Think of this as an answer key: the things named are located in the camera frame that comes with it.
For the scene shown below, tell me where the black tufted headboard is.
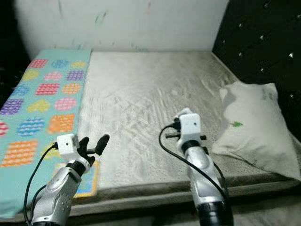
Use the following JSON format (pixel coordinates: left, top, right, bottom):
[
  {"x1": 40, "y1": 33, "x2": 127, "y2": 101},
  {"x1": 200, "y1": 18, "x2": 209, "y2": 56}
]
[{"x1": 212, "y1": 0, "x2": 301, "y2": 111}]

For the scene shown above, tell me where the blue children's picture book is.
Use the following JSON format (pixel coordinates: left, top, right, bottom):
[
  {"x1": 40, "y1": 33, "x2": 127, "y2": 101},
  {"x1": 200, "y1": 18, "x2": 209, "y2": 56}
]
[{"x1": 49, "y1": 160, "x2": 102, "y2": 198}]

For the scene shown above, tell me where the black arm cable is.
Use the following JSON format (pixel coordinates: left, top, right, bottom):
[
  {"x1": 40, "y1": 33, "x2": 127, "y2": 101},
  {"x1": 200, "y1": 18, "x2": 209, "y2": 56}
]
[
  {"x1": 158, "y1": 124, "x2": 229, "y2": 201},
  {"x1": 23, "y1": 143, "x2": 59, "y2": 226}
]

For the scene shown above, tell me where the white quilted mattress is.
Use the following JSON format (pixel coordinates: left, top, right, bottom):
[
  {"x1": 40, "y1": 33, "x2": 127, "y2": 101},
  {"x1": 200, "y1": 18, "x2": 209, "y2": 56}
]
[{"x1": 78, "y1": 50, "x2": 301, "y2": 198}]

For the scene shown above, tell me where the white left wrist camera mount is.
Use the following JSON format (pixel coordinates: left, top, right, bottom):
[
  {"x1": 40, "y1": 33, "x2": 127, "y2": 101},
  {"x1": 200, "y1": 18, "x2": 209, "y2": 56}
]
[{"x1": 56, "y1": 133, "x2": 90, "y2": 166}]

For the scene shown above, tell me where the teal blanket with colourful shapes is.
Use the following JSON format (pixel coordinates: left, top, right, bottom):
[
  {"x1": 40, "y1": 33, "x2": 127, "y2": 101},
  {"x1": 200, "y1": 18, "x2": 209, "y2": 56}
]
[{"x1": 0, "y1": 48, "x2": 92, "y2": 219}]

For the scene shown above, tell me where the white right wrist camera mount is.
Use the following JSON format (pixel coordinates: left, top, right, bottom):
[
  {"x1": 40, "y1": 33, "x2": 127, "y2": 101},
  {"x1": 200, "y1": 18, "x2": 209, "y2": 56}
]
[{"x1": 173, "y1": 108, "x2": 203, "y2": 144}]

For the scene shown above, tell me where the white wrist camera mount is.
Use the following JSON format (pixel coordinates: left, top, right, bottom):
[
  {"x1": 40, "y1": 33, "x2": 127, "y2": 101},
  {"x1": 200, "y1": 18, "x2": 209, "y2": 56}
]
[
  {"x1": 56, "y1": 133, "x2": 90, "y2": 166},
  {"x1": 173, "y1": 108, "x2": 203, "y2": 144}
]

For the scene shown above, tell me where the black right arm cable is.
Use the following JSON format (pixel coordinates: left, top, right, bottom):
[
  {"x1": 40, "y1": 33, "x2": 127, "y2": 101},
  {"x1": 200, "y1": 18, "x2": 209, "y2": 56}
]
[{"x1": 158, "y1": 124, "x2": 229, "y2": 201}]

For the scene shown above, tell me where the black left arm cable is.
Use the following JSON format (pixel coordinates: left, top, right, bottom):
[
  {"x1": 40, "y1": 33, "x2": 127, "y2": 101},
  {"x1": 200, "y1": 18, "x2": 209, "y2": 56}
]
[{"x1": 23, "y1": 143, "x2": 59, "y2": 226}]

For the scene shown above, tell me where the dark bed frame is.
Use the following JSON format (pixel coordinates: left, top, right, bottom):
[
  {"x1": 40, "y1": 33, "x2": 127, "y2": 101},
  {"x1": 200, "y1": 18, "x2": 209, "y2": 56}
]
[{"x1": 28, "y1": 181, "x2": 301, "y2": 224}]

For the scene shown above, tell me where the white pillow with green tree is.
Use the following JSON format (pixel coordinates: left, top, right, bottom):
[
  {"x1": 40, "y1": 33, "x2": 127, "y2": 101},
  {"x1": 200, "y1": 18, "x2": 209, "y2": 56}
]
[{"x1": 212, "y1": 81, "x2": 301, "y2": 182}]

